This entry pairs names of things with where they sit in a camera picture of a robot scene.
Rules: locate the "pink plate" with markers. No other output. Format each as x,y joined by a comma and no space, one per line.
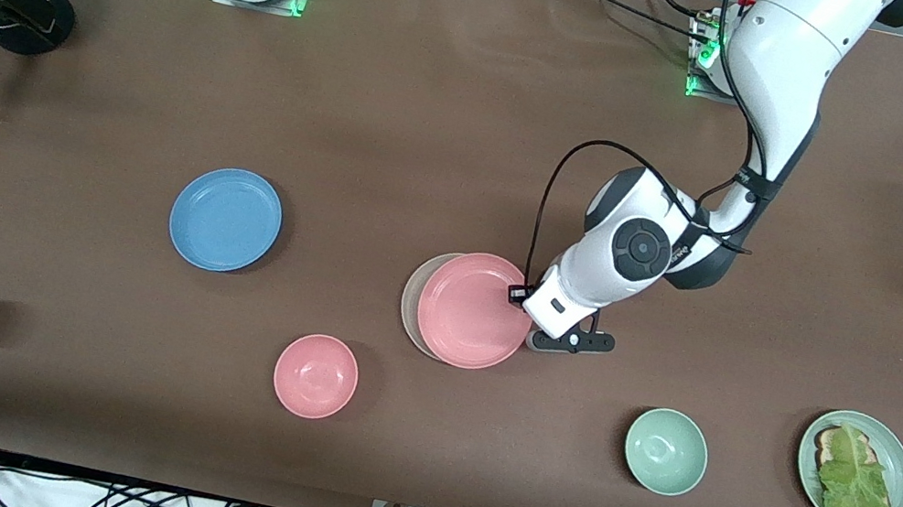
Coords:
474,311

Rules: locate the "blue plate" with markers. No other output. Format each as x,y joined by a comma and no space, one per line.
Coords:
225,219

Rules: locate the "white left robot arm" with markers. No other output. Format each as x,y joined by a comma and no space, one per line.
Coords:
784,52

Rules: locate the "beige plate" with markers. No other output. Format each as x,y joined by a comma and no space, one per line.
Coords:
409,302

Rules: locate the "brown table cover sheet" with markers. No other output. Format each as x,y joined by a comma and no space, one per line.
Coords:
469,154

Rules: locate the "green bowl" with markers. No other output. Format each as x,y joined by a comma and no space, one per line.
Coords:
666,451

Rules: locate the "pink bowl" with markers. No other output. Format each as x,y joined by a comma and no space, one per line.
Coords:
315,376

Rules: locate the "toasted bread slice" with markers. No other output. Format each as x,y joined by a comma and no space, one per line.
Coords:
825,440

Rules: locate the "green lettuce leaf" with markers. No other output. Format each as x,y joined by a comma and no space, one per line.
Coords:
855,492

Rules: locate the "green plate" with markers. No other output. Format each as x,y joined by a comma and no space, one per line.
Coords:
902,463

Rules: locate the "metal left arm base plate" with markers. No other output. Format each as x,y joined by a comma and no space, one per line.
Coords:
703,93

